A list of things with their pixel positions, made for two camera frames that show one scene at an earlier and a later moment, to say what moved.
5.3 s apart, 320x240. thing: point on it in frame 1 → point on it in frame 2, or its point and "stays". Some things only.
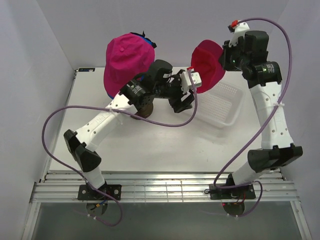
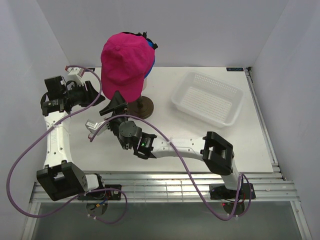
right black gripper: x=226 y=51 → x=118 y=105
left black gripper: x=177 y=104 → x=90 y=96
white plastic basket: x=220 y=105 stays
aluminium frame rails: x=267 y=186 stays
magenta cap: x=205 y=60 → x=126 y=59
